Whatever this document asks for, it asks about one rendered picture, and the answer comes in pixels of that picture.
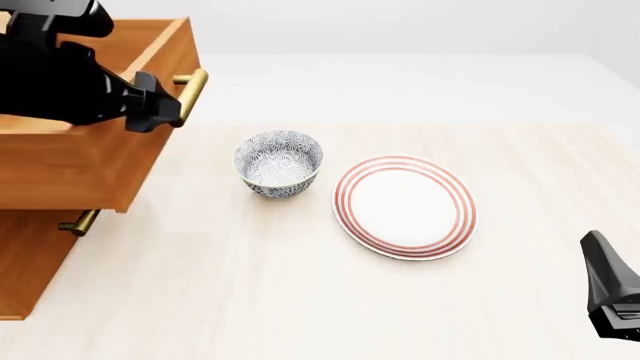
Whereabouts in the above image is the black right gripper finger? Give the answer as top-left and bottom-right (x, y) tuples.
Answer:
(579, 229), (640, 313)

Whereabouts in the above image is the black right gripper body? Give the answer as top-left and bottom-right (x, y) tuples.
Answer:
(587, 294), (640, 343)

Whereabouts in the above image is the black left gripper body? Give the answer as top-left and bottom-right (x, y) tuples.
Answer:
(99, 70), (141, 126)

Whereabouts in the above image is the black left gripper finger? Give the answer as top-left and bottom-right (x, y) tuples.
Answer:
(133, 70), (182, 114)
(124, 110), (184, 134)

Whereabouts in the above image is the brass drawer handle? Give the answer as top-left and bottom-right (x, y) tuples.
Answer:
(57, 209), (102, 238)
(171, 68), (210, 129)

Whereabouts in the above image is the wooden cabinet drawer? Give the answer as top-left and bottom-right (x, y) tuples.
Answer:
(0, 16), (202, 215)

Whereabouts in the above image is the wooden cabinet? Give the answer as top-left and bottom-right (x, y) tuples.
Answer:
(0, 208), (102, 322)

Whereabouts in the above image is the blue patterned bowl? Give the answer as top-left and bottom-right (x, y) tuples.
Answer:
(232, 129), (325, 201)

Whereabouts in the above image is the white plate with red rings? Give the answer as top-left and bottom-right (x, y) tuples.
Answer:
(331, 153), (479, 262)

